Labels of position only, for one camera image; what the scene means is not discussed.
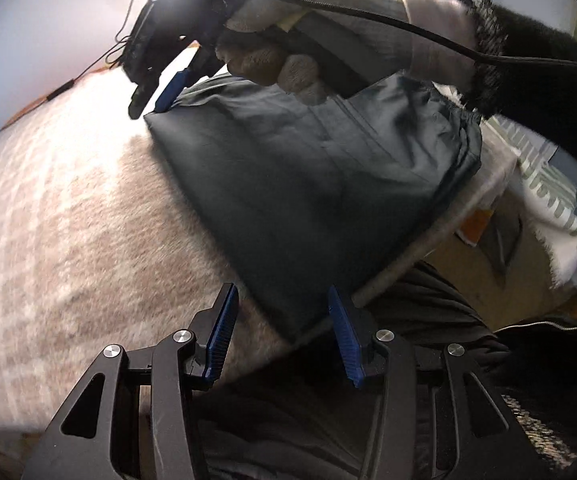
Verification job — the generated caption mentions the person's right hand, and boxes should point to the person's right hand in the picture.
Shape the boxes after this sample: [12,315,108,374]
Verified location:
[216,0,414,107]

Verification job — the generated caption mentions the orange white packet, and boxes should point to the orange white packet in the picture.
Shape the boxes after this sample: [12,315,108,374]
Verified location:
[461,207,494,247]

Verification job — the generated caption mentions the black pants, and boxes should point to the black pants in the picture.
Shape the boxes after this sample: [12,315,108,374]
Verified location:
[143,71,484,343]

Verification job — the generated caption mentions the person's dark clothed legs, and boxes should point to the person's dark clothed legs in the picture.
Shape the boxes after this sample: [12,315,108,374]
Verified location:
[138,260,577,480]

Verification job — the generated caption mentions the black ring light cable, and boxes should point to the black ring light cable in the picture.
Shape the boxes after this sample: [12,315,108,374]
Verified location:
[0,0,149,133]

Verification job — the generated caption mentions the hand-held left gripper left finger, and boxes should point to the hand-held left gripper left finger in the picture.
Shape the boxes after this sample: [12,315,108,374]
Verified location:
[21,282,240,480]

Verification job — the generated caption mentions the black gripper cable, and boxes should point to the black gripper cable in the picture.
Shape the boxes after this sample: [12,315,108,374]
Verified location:
[263,0,577,68]

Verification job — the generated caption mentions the checked beige bed sheet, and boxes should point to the checked beige bed sheet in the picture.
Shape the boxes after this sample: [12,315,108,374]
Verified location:
[0,62,522,436]

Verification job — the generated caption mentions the green leaf patterned throw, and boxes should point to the green leaf patterned throw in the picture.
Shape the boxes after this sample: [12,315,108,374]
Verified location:
[393,0,577,311]

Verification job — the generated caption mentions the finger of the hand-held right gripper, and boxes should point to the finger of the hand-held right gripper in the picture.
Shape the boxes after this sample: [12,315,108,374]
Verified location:
[128,72,162,120]
[153,67,194,113]

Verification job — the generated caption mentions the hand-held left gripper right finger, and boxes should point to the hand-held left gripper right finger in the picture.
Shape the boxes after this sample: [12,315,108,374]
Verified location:
[327,285,552,480]

